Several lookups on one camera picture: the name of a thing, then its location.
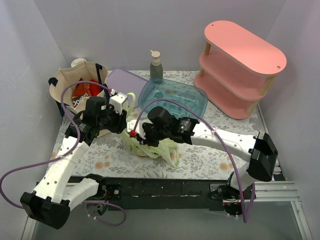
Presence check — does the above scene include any orange Doritos chip bag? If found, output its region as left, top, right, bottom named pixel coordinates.
left=71, top=83, right=104, bottom=108

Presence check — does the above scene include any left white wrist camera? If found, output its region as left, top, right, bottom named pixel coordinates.
left=109, top=88, right=129, bottom=115

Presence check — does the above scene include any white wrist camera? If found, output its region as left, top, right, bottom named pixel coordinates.
left=126, top=119, right=146, bottom=139
left=109, top=88, right=129, bottom=115

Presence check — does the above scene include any light green plastic grocery bag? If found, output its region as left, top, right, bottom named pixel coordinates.
left=119, top=92, right=180, bottom=168

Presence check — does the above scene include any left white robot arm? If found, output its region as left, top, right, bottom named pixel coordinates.
left=20, top=104, right=127, bottom=229

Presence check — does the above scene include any pink three-tier shelf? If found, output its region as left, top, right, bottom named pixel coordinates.
left=194, top=20, right=287, bottom=120

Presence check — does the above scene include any purple plastic lid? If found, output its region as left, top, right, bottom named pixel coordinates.
left=107, top=67, right=148, bottom=108

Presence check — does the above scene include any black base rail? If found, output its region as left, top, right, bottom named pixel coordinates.
left=67, top=176, right=256, bottom=211

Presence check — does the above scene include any blue transparent plastic tray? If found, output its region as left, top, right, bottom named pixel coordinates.
left=138, top=79, right=208, bottom=117

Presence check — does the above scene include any floral table mat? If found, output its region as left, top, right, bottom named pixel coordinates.
left=49, top=69, right=270, bottom=180

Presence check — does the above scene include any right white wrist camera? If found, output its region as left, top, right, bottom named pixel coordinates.
left=126, top=119, right=146, bottom=139

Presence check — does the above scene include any beige canvas tote bag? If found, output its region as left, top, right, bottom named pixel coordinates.
left=49, top=61, right=108, bottom=114

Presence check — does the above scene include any grey soap pump bottle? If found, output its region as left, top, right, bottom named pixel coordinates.
left=149, top=50, right=163, bottom=84

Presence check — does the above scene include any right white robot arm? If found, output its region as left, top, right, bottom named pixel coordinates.
left=133, top=106, right=278, bottom=199

